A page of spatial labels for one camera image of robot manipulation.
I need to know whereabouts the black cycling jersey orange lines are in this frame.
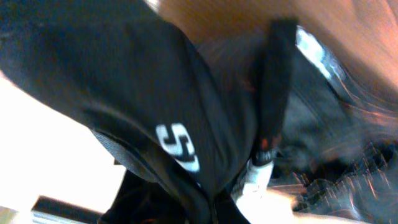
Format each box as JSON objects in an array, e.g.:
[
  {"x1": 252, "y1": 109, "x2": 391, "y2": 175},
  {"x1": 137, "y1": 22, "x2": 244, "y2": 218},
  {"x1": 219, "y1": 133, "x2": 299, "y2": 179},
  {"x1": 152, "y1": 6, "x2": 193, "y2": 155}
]
[{"x1": 1, "y1": 1, "x2": 397, "y2": 223}]

